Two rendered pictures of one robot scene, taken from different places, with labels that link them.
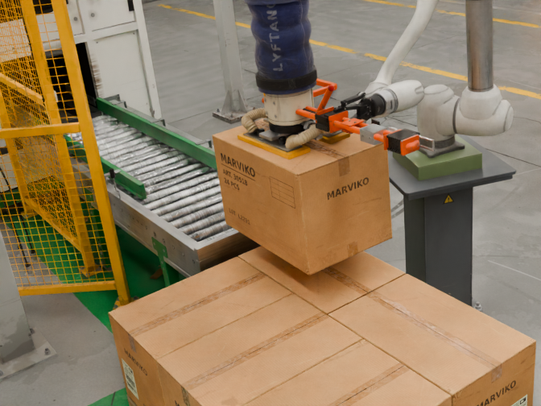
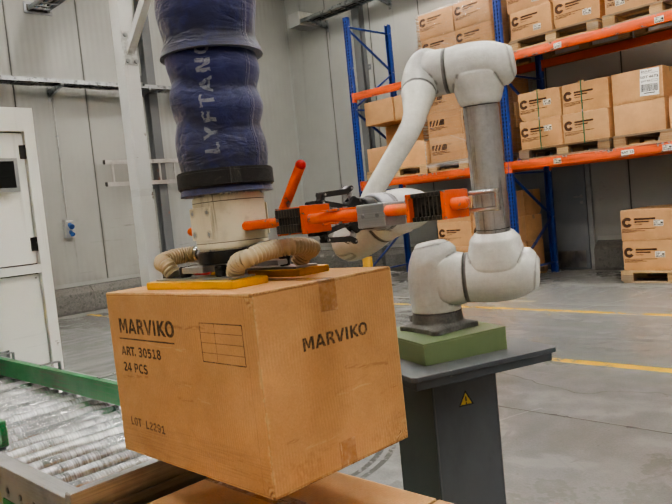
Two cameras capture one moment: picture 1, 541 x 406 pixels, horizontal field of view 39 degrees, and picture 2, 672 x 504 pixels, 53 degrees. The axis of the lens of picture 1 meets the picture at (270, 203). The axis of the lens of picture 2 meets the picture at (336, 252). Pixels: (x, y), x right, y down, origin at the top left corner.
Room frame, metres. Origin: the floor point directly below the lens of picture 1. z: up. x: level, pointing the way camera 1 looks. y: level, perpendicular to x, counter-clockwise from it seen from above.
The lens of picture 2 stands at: (1.09, 0.03, 1.22)
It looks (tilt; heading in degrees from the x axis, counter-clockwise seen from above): 4 degrees down; 346
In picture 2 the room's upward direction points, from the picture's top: 6 degrees counter-clockwise
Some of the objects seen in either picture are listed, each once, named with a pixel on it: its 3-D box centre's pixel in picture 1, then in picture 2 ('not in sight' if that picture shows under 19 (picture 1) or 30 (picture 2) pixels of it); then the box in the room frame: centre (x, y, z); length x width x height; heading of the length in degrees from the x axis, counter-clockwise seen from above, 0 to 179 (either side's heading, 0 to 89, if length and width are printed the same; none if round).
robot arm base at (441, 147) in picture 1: (434, 139); (433, 318); (3.09, -0.75, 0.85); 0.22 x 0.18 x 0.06; 19
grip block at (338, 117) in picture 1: (332, 119); (303, 219); (2.51, -0.25, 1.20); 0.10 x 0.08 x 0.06; 122
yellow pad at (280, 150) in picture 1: (271, 139); (203, 276); (2.67, -0.03, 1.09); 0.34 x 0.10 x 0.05; 32
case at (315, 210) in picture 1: (300, 185); (251, 362); (2.71, -0.12, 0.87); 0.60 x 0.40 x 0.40; 31
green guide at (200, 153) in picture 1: (157, 127); (49, 372); (4.41, 0.63, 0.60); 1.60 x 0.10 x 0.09; 32
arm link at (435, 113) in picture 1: (437, 111); (436, 274); (3.07, -0.76, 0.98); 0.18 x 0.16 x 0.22; 57
